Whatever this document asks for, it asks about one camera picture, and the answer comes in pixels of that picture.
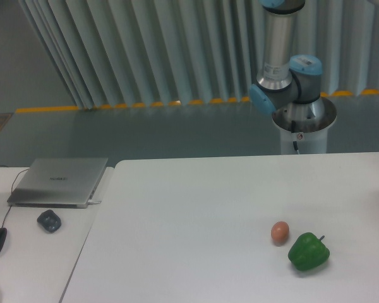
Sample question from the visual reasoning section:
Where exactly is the silver laptop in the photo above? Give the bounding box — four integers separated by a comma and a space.
8, 157, 108, 208

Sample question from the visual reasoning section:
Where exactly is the dark small tray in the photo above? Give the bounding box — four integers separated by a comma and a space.
37, 210, 62, 234

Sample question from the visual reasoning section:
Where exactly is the green bell pepper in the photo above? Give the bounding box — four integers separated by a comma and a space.
287, 232, 330, 271

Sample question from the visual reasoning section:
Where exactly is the brown egg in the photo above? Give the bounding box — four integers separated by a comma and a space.
270, 221, 290, 245

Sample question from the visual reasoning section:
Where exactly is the grey folding curtain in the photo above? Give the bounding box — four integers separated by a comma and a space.
20, 1, 379, 109

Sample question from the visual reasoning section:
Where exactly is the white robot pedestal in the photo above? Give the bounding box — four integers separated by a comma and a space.
272, 97, 337, 155

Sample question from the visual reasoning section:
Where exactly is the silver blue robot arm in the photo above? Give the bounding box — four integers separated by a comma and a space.
250, 1, 379, 115

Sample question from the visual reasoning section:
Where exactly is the white usb plug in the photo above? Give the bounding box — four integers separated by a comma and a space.
87, 199, 101, 205

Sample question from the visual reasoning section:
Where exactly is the black laptop cable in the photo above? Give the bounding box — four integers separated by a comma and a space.
0, 166, 29, 229

